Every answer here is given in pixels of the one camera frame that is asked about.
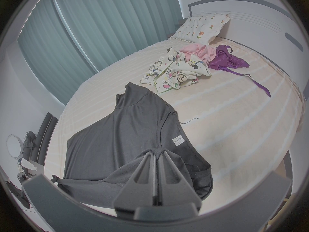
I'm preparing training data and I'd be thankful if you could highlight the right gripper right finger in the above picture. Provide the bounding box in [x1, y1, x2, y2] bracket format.
[157, 151, 202, 213]

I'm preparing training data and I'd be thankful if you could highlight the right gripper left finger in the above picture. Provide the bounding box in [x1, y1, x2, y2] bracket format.
[113, 151, 155, 213]

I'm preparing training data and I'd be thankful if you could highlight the black T-shirt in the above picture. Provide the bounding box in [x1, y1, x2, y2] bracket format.
[52, 82, 214, 201]

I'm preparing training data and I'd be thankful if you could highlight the bed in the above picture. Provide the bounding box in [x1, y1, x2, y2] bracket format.
[43, 0, 306, 217]

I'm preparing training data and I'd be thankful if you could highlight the dark grey chest of drawers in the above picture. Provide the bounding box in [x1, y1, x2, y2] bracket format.
[29, 112, 59, 165]

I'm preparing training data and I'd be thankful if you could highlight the white printed pyjama garment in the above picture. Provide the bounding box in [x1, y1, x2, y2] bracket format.
[140, 47, 212, 94]

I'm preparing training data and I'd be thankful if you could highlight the dark grey garment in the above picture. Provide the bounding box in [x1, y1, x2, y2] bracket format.
[23, 131, 37, 149]

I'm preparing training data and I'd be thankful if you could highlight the round white mirror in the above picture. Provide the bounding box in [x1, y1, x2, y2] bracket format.
[7, 134, 24, 158]

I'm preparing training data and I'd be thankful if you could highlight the pink garment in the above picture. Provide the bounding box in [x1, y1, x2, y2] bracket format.
[181, 43, 218, 66]

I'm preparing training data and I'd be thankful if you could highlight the purple garment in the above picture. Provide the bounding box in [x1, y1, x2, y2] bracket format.
[208, 45, 271, 98]

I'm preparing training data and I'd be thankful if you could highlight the blue-green curtain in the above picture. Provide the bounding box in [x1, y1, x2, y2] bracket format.
[17, 0, 100, 106]
[53, 0, 184, 73]

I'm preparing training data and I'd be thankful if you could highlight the white printed pillow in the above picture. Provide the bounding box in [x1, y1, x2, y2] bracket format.
[170, 13, 230, 45]

